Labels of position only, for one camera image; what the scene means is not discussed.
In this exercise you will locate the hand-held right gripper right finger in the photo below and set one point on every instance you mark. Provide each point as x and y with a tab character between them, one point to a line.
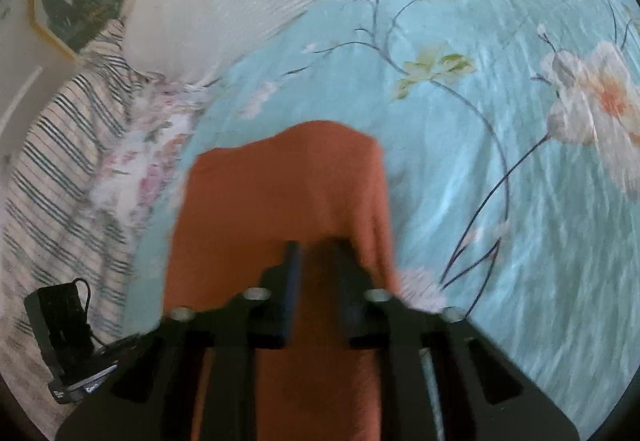
346	293

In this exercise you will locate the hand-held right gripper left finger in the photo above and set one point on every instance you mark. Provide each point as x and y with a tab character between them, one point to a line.
292	293

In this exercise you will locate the orange knit sweater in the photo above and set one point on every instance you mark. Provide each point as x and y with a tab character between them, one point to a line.
280	191

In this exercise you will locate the plaid cloth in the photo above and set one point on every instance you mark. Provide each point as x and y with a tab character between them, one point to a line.
55	171

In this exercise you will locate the light blue floral bed sheet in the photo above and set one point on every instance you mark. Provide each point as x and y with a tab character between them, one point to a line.
450	161

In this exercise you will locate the pink floral cloth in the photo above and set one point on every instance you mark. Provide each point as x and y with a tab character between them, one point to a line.
146	156

